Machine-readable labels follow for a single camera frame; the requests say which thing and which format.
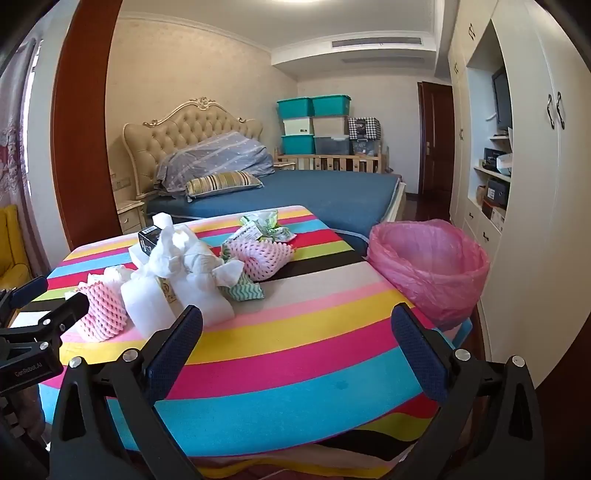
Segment narrow ceiling air vent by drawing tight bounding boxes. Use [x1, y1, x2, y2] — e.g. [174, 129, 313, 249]
[342, 56, 424, 63]

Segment black television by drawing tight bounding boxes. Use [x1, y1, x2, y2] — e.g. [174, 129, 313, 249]
[491, 67, 513, 132]

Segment clear grey storage box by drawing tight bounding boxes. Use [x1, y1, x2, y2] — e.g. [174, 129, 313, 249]
[314, 135, 352, 156]

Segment blue bed mattress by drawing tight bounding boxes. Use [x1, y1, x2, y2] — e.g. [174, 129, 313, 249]
[145, 171, 407, 241]

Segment green plastic bag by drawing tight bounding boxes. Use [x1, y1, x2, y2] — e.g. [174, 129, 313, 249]
[239, 210, 296, 244]

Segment brown wooden door frame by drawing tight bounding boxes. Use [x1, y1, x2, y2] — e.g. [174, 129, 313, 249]
[50, 0, 123, 250]

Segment pink foam fruit net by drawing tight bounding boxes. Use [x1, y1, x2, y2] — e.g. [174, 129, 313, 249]
[228, 240, 296, 282]
[76, 281, 130, 342]

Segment white foam block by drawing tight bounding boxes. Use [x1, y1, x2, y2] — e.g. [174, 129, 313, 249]
[121, 271, 178, 340]
[178, 272, 235, 328]

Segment bin with pink bag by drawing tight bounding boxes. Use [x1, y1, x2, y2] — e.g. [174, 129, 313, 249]
[367, 219, 491, 330]

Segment cream storage box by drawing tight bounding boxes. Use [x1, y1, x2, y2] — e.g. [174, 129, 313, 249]
[283, 117, 315, 137]

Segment green white wavy cloth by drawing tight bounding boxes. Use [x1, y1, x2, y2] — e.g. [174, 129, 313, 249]
[218, 240, 265, 302]

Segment wooden crib rail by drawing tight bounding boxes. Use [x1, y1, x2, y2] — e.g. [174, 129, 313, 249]
[274, 148, 391, 174]

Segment striped pillow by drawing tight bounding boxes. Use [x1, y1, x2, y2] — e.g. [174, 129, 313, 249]
[185, 171, 265, 200]

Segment crumpled white tissue paper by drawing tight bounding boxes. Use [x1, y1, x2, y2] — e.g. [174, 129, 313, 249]
[148, 213, 245, 289]

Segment grey blue folded quilt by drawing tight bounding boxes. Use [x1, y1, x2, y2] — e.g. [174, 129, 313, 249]
[154, 130, 275, 192]

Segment printed carton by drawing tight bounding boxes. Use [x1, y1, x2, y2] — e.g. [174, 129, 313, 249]
[482, 203, 506, 232]

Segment rainbow striped tablecloth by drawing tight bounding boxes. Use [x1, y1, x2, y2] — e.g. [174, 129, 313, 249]
[37, 205, 474, 480]

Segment white box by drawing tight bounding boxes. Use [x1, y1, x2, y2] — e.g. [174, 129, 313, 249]
[128, 242, 155, 271]

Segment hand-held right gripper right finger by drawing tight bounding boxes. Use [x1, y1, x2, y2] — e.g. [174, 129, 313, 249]
[390, 304, 546, 480]

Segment cream nightstand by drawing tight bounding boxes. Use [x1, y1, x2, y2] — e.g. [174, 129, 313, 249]
[115, 200, 148, 236]

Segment brown wooden door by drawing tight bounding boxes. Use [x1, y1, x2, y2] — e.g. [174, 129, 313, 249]
[417, 82, 455, 197]

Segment black white checkered bag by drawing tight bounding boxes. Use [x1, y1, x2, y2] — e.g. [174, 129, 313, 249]
[347, 117, 382, 140]

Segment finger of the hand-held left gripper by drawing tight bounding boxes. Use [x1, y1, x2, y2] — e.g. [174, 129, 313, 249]
[0, 275, 49, 326]
[0, 293, 89, 354]

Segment black product box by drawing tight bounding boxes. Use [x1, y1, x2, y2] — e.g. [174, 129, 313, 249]
[137, 226, 168, 253]

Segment white built-in wardrobe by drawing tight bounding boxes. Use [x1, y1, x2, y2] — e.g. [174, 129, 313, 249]
[434, 0, 591, 402]

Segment teal storage box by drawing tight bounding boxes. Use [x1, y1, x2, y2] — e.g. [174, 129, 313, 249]
[312, 95, 352, 117]
[281, 134, 316, 155]
[277, 97, 315, 118]

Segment beige tufted headboard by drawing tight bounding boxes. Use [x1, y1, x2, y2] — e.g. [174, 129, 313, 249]
[122, 97, 264, 201]

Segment white foam fruit net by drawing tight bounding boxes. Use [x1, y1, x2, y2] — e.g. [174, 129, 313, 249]
[90, 265, 134, 289]

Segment yellowish printed cardboard box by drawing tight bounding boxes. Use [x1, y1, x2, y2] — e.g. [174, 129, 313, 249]
[156, 276, 181, 305]

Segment pink floral curtain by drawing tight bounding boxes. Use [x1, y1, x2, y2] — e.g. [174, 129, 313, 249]
[0, 106, 33, 208]

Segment beige storage box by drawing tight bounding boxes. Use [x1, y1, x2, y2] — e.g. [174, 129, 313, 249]
[312, 115, 350, 137]

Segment black safe box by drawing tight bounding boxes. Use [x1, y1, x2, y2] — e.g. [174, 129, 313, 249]
[487, 178, 511, 208]

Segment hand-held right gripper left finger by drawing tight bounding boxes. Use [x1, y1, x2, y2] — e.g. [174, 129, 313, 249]
[50, 305, 204, 480]

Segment yellow chair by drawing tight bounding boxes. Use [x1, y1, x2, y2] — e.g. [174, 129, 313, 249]
[0, 205, 33, 289]

